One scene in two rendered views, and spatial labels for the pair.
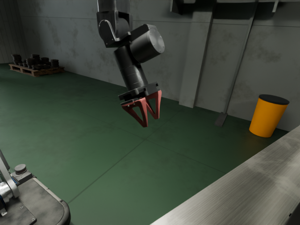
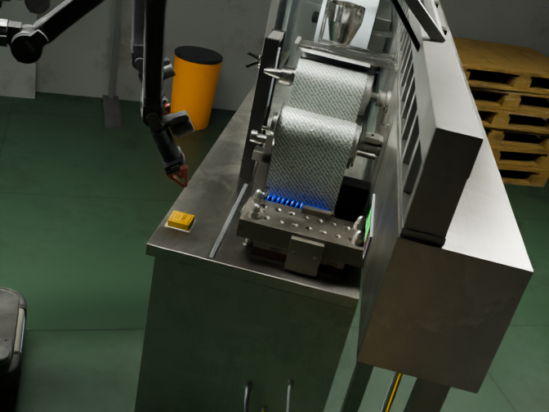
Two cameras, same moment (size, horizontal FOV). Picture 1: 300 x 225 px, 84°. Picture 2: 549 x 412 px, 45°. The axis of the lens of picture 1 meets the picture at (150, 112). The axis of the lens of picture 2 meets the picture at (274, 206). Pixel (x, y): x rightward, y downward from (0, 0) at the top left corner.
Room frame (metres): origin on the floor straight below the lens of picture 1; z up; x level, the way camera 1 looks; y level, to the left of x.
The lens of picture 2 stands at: (-1.45, 1.47, 2.01)
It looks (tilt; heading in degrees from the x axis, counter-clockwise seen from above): 28 degrees down; 310
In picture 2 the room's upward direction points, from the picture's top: 13 degrees clockwise
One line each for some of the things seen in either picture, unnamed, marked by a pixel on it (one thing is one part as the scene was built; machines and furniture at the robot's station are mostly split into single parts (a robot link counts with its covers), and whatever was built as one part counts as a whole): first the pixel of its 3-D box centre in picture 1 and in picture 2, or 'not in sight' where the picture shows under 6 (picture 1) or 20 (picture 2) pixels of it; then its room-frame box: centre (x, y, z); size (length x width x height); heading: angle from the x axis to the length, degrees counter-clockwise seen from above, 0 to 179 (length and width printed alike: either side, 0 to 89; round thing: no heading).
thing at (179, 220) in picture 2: not in sight; (180, 220); (-0.06, 0.25, 0.91); 0.07 x 0.07 x 0.02; 36
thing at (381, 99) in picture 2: not in sight; (378, 98); (-0.24, -0.39, 1.34); 0.07 x 0.07 x 0.07; 36
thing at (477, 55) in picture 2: not in sight; (474, 108); (0.90, -3.59, 0.47); 1.31 x 0.90 x 0.93; 60
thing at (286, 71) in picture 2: not in sight; (289, 76); (0.02, -0.21, 1.34); 0.06 x 0.06 x 0.06; 36
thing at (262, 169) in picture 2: not in sight; (257, 172); (-0.10, -0.02, 1.05); 0.06 x 0.05 x 0.31; 36
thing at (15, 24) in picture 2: not in sight; (22, 42); (0.21, 0.66, 1.43); 0.10 x 0.05 x 0.09; 60
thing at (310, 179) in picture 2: not in sight; (304, 180); (-0.28, -0.04, 1.11); 0.23 x 0.01 x 0.18; 36
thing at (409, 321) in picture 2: not in sight; (415, 87); (-0.12, -0.81, 1.29); 3.10 x 0.28 x 0.30; 126
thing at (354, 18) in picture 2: not in sight; (346, 12); (0.19, -0.66, 1.50); 0.14 x 0.14 x 0.06
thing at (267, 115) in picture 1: (266, 116); (194, 88); (2.28, -1.74, 0.28); 0.37 x 0.36 x 0.57; 60
